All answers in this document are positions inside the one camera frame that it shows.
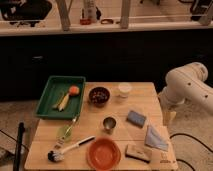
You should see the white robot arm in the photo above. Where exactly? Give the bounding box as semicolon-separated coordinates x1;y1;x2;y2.
158;62;213;126

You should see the folded blue cloth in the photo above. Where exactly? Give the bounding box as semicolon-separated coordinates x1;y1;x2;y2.
145;125;169;151

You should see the wooden block eraser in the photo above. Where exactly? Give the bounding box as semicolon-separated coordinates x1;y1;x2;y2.
125;144;152;163

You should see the white plastic cup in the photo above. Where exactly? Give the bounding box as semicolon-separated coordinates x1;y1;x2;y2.
118;82;132;98

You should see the small metal cup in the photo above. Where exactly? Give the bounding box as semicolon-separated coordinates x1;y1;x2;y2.
103;117;116;134

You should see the dark bowl with beans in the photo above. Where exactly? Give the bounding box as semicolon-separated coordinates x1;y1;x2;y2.
89;87;110;107

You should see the orange plastic bowl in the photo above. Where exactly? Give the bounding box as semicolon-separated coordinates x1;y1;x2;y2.
86;138;121;171

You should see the green spatula tool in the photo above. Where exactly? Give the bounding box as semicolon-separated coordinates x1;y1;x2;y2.
54;116;78;149

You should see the green plastic tray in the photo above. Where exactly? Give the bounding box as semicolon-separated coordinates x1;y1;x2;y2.
36;76;86;120

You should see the white dish brush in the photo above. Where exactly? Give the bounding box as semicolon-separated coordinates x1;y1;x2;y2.
47;136;95;163

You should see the red round object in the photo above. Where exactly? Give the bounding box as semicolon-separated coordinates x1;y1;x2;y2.
80;18;92;25

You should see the white bottle on ledge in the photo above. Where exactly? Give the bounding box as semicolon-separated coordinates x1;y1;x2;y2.
83;0;97;23

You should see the black pole stand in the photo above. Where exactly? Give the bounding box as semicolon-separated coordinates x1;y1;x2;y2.
13;122;25;171

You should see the black office chair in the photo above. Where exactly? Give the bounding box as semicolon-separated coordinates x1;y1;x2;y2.
0;0;52;27

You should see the black floor cable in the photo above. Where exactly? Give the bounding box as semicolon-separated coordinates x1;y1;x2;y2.
169;132;213;171

